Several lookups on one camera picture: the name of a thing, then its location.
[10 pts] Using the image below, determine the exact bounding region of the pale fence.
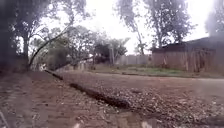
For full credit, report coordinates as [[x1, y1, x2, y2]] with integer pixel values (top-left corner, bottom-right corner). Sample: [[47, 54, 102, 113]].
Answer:
[[114, 54, 154, 67]]

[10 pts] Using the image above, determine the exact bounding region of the stone kerb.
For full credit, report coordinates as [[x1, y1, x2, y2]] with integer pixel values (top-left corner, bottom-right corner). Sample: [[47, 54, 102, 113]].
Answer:
[[44, 69, 133, 110]]

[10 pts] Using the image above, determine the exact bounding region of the group of tall trees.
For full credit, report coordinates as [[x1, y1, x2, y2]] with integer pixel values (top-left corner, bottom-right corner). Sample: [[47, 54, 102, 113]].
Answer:
[[114, 0, 224, 56]]

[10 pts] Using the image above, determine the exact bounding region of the reddish paved road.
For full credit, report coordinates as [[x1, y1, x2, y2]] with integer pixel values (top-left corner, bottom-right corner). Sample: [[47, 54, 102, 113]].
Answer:
[[54, 70, 224, 128]]

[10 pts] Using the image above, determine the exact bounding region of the grass verge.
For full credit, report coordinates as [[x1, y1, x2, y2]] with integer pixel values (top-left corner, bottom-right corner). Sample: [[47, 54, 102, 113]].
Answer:
[[89, 65, 224, 80]]

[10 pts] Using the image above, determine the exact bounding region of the brown wooden building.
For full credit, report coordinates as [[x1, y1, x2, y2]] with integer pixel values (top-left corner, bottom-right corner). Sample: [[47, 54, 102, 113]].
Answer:
[[150, 35, 224, 74]]

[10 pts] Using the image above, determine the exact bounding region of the red brick path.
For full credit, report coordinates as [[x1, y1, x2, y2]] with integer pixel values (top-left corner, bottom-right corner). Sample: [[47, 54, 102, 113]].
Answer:
[[0, 70, 134, 128]]

